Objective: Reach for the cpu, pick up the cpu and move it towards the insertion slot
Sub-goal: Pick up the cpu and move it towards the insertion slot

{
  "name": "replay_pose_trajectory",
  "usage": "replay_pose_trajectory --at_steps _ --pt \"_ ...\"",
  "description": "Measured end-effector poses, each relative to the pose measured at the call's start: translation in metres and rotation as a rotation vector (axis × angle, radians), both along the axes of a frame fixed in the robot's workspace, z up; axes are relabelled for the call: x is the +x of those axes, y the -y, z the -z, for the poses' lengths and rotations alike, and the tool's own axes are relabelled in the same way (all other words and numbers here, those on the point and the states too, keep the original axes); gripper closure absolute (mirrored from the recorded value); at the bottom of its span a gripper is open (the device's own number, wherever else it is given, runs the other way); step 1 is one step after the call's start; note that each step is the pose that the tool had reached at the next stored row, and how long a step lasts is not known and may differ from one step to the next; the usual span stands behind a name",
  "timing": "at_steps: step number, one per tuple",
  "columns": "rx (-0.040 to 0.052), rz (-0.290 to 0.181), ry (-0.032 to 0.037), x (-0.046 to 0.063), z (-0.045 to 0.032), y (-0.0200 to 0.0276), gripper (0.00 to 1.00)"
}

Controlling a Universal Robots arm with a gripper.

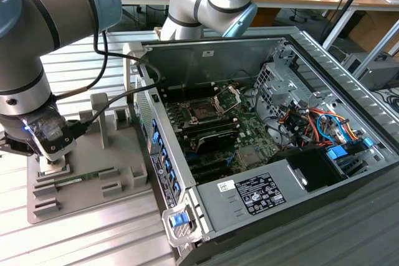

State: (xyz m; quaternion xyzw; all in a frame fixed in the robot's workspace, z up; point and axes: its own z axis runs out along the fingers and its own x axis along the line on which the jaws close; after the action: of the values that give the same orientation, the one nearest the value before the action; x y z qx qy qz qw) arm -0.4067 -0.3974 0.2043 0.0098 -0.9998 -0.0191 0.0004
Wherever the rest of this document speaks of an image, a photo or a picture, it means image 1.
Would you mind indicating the silver drive cage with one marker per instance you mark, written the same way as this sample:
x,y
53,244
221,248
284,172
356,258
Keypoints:
x,y
280,88

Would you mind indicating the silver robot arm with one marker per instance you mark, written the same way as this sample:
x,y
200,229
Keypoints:
x,y
46,29

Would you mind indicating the brown cardboard box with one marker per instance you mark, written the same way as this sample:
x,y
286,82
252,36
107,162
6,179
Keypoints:
x,y
374,32

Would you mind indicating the blue case latch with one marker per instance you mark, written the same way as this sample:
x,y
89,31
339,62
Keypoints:
x,y
179,219

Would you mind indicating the grey box device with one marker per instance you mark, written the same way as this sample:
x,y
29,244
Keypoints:
x,y
374,73

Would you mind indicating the black RAM stick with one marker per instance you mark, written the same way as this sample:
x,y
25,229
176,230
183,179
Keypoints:
x,y
209,121

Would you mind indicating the blue disk carrier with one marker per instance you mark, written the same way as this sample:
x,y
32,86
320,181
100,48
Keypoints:
x,y
338,153

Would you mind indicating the black rating label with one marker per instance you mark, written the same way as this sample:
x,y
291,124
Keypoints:
x,y
262,194

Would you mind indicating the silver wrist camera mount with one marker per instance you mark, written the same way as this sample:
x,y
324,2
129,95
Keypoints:
x,y
59,150

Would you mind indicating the green motherboard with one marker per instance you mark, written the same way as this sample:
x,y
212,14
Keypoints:
x,y
249,129

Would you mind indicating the open grey PC case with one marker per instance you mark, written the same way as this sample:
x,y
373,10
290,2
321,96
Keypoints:
x,y
193,66

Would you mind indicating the CPU socket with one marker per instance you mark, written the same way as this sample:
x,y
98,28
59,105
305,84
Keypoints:
x,y
202,111

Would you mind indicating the thin metal locking lever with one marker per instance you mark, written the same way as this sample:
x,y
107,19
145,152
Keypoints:
x,y
184,93

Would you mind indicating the square chipset heatsink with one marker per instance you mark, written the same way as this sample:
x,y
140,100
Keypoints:
x,y
247,157

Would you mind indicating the black tripod pole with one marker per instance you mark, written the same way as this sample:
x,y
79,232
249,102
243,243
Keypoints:
x,y
346,7

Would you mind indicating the white barcode sticker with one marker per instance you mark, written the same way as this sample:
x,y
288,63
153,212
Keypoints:
x,y
226,186

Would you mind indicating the green RAM stick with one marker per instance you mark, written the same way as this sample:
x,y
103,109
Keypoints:
x,y
78,178

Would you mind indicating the grey power supply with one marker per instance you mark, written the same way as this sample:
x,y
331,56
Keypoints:
x,y
218,210

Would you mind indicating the black graphics card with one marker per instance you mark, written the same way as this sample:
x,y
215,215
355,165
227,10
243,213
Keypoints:
x,y
218,139

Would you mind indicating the black fan shroud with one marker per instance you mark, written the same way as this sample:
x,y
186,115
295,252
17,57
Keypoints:
x,y
315,166

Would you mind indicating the grey parts rack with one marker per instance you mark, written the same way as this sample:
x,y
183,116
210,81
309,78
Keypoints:
x,y
84,160

